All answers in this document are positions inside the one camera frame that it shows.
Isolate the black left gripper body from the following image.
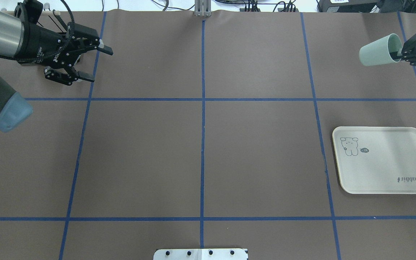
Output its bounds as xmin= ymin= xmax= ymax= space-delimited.
xmin=15 ymin=0 xmax=100 ymax=69

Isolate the aluminium frame post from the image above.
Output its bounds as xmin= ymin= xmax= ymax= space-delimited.
xmin=194 ymin=0 xmax=212 ymax=17

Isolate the black wire cup rack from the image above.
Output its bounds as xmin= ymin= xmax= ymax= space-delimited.
xmin=0 ymin=0 xmax=68 ymax=35

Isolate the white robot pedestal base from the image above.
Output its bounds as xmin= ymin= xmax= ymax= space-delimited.
xmin=153 ymin=248 xmax=249 ymax=260

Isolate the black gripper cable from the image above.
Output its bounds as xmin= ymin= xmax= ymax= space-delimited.
xmin=27 ymin=0 xmax=77 ymax=62

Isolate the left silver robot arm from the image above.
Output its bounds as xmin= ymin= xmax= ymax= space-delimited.
xmin=0 ymin=0 xmax=113 ymax=132

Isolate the green plastic cup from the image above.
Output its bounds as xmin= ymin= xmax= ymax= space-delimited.
xmin=359 ymin=34 xmax=403 ymax=66

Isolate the cream rabbit tray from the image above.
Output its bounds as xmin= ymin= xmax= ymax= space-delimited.
xmin=332 ymin=126 xmax=416 ymax=194

